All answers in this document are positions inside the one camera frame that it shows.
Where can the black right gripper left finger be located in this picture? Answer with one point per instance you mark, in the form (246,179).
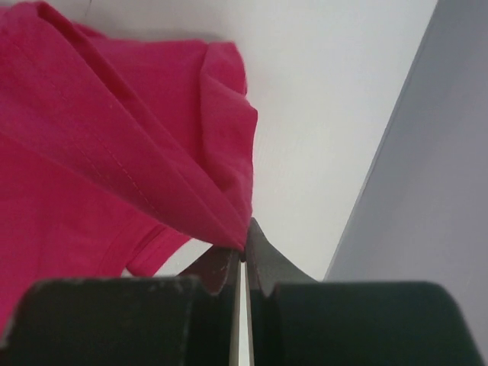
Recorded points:
(188,319)

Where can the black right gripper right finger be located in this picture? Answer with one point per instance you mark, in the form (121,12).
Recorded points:
(297,320)

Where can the pink t shirt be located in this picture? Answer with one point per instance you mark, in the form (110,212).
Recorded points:
(114,153)

